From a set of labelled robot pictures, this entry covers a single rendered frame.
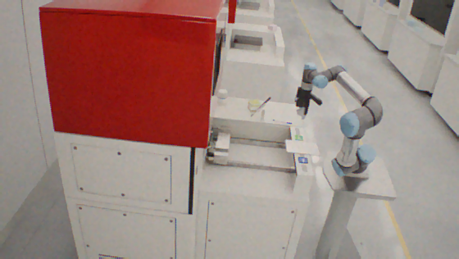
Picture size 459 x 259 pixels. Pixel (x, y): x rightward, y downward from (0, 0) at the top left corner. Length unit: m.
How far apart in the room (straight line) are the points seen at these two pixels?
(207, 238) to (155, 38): 1.31
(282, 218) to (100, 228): 1.03
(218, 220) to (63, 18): 1.37
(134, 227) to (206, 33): 1.13
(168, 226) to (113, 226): 0.31
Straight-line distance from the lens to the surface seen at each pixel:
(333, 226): 2.70
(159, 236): 2.11
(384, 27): 8.60
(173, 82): 1.58
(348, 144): 2.02
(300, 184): 2.14
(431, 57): 6.65
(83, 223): 2.21
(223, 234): 2.31
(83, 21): 1.62
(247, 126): 2.55
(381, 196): 2.38
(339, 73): 2.16
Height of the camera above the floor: 2.15
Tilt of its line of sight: 30 degrees down
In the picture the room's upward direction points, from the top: 6 degrees clockwise
